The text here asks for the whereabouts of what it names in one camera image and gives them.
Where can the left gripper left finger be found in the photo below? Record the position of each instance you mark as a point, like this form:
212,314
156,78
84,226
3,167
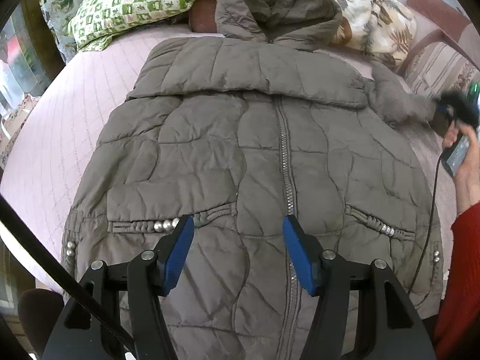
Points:
145,279

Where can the pink quilted bed cover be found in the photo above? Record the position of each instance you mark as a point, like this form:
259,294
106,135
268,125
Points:
56,143

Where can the grey-brown quilted puffer jacket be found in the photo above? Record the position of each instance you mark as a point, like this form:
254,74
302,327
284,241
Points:
239,135

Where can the person's right hand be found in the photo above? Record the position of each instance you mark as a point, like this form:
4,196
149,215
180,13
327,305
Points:
466,180

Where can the red sleeved right forearm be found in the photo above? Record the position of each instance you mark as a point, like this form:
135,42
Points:
460,308

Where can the pink sofa armrest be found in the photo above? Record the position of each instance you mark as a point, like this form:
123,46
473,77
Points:
439,22

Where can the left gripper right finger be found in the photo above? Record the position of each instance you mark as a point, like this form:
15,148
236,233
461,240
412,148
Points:
388,326

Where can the floral pillow behind green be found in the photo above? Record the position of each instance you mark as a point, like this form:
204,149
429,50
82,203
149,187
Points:
57,14

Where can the striped floral back cushion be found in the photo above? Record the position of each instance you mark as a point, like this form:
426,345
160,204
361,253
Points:
440,67

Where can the dark red bolster cushion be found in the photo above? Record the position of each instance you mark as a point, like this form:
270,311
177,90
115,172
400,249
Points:
202,16

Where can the beige leaf print blanket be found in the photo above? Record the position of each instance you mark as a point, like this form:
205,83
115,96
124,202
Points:
382,30

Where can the green white patterned pillow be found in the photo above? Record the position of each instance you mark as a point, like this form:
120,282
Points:
97,22

